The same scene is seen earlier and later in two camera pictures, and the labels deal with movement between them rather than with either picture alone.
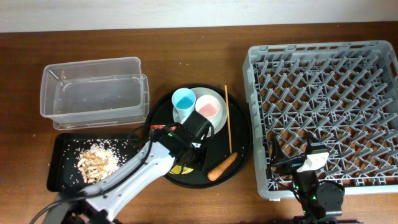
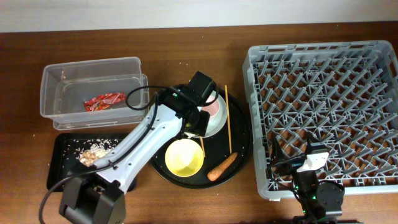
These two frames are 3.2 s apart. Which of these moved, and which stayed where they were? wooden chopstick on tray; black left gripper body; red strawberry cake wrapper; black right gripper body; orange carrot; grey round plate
Moved: red strawberry cake wrapper; black left gripper body
Stayed: black right gripper body; wooden chopstick on tray; orange carrot; grey round plate
